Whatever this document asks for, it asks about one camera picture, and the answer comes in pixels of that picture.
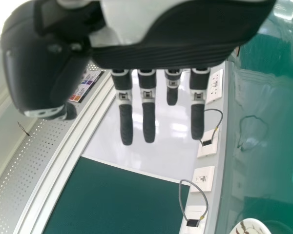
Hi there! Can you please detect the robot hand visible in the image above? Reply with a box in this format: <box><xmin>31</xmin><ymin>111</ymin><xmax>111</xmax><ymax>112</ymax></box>
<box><xmin>1</xmin><ymin>0</ymin><xmax>277</xmax><ymax>146</ymax></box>

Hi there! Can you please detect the white power socket plate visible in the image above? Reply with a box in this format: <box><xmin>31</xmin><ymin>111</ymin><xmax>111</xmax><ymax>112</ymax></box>
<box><xmin>206</xmin><ymin>69</ymin><xmax>223</xmax><ymax>105</ymax></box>

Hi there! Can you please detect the white data port plate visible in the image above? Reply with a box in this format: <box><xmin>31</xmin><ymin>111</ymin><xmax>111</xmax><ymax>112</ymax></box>
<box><xmin>185</xmin><ymin>205</ymin><xmax>208</xmax><ymax>234</ymax></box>
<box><xmin>197</xmin><ymin>128</ymin><xmax>220</xmax><ymax>159</ymax></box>
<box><xmin>190</xmin><ymin>166</ymin><xmax>215</xmax><ymax>193</ymax></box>

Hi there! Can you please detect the plate with brown leaf pattern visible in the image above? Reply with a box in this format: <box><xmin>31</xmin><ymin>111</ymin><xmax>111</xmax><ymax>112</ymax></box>
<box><xmin>229</xmin><ymin>217</ymin><xmax>272</xmax><ymax>234</ymax></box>

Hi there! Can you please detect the colourful printed label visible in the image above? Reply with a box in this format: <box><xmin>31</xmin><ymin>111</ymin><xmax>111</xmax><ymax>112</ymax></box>
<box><xmin>68</xmin><ymin>70</ymin><xmax>105</xmax><ymax>103</ymax></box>

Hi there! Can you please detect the grey socket trunking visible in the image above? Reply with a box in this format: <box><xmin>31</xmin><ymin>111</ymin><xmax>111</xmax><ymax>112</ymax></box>
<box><xmin>204</xmin><ymin>60</ymin><xmax>236</xmax><ymax>234</ymax></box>

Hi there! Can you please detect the grey network cable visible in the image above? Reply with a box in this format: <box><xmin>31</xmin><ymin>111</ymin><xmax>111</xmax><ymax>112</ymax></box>
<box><xmin>179</xmin><ymin>179</ymin><xmax>209</xmax><ymax>227</ymax></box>
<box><xmin>203</xmin><ymin>109</ymin><xmax>223</xmax><ymax>144</ymax></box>

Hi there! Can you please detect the silver aluminium frame rail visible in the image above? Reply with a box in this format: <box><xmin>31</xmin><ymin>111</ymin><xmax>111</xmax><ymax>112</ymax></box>
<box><xmin>13</xmin><ymin>70</ymin><xmax>115</xmax><ymax>234</ymax></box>

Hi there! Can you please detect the perforated metal cable duct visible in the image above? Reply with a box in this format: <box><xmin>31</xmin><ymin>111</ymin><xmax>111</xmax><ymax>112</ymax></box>
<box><xmin>0</xmin><ymin>114</ymin><xmax>75</xmax><ymax>234</ymax></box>

